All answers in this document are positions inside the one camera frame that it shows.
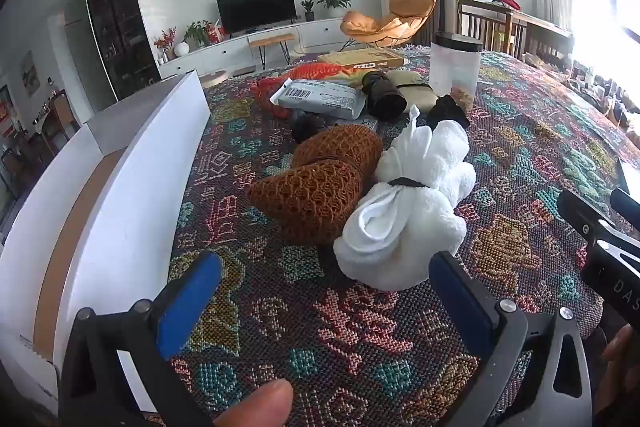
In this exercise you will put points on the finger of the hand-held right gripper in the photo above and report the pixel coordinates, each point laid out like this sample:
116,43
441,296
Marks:
627,204
577,212

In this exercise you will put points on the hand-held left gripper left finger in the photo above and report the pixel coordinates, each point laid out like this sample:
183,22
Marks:
190,302

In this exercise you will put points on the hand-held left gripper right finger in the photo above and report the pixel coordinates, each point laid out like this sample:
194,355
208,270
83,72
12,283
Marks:
460,302

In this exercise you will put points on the white towel bundle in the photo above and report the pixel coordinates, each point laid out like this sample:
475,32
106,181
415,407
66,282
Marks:
415,217

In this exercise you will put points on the white cardboard box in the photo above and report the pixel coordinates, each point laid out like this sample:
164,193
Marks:
125,207

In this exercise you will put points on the black cloth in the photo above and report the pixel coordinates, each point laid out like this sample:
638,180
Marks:
447,112

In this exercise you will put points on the brown knitted cloth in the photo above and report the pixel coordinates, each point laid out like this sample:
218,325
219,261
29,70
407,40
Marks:
320,192

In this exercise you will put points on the beige cloth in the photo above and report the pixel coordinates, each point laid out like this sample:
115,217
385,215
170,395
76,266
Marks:
417,89

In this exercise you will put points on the black garbage bag roll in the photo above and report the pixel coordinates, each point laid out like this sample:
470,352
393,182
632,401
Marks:
385,99

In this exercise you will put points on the red mesh bag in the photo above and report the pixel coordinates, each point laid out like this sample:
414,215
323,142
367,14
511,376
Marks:
265,94

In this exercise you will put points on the grey mailer package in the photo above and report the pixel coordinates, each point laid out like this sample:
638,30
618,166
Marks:
320,97

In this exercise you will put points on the person's right hand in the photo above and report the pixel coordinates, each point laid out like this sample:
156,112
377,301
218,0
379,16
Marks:
617,357

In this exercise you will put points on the person's left hand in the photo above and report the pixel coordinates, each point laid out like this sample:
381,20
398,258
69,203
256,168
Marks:
260,407

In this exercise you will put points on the colourful patterned woven blanket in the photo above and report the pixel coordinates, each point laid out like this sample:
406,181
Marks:
350,332

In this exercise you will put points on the clear container with black lid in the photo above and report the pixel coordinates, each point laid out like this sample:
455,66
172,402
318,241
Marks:
452,72

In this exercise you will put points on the dark wooden chair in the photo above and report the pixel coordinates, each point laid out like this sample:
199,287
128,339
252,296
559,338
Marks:
500,27

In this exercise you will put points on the red cloth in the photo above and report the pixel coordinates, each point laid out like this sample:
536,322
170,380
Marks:
506,3

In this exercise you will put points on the brown wooden side chair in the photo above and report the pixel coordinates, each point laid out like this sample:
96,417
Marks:
57,122

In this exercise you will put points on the white round vase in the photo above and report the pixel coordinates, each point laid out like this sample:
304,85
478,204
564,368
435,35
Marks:
181,49

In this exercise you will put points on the red flower arrangement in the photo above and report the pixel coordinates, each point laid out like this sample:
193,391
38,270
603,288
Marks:
165,42

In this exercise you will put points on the orange lounge chair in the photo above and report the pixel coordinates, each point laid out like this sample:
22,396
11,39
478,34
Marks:
395,24

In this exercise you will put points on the flat cardboard box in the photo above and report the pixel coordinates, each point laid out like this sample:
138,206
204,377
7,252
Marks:
360,58

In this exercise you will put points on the orange fish plush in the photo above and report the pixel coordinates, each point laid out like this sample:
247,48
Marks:
320,72

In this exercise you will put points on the bushy green potted plant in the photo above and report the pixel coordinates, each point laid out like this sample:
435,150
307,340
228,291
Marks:
197,34

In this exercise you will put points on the red gift box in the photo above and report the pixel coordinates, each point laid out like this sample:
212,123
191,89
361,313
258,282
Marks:
215,34

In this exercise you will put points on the wooden stool with black legs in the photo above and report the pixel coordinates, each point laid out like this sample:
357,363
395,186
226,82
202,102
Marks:
270,39

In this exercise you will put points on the black glass cabinet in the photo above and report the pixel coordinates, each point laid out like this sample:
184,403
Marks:
120,27

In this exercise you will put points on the white television cabinet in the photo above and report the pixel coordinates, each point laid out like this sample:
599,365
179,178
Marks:
320,34

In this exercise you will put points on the black television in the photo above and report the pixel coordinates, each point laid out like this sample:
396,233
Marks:
255,9

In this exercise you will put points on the small potted plant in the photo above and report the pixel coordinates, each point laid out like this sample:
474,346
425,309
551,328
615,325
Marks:
308,9

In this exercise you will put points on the large potted green plant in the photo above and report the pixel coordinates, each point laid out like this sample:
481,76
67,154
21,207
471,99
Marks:
334,2

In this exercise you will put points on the framed wall picture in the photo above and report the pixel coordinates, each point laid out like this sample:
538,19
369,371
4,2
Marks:
30,74

